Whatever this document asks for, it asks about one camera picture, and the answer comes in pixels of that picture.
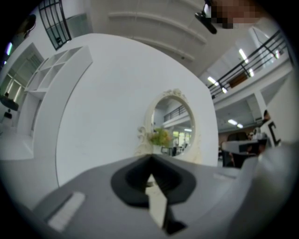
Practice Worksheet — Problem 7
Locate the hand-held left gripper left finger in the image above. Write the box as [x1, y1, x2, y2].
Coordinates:
[32, 154, 169, 239]

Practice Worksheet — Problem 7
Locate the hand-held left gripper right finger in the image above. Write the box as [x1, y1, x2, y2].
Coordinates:
[150, 154, 243, 239]

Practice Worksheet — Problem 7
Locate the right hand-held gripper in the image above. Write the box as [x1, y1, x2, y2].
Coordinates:
[221, 116, 285, 155]

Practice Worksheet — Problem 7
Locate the cream ornate dressing table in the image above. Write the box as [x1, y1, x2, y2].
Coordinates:
[134, 88, 203, 164]

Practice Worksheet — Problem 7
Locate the oval white-framed mirror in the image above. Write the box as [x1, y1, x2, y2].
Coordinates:
[153, 97, 195, 156]

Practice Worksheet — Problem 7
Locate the peach flower bouquet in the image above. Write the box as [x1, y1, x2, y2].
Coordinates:
[147, 127, 173, 147]

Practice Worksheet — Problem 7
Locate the black balcony railing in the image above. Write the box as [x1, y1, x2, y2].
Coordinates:
[207, 29, 288, 100]

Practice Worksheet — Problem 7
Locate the white desk with shelves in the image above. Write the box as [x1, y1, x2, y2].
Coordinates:
[0, 45, 93, 162]

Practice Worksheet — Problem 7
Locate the person's head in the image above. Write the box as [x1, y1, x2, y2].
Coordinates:
[210, 0, 266, 30]

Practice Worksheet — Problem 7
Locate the black grid window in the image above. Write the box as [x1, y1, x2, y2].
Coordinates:
[38, 0, 72, 51]

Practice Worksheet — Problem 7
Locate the black head-worn camera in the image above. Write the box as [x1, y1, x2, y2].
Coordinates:
[195, 0, 218, 35]

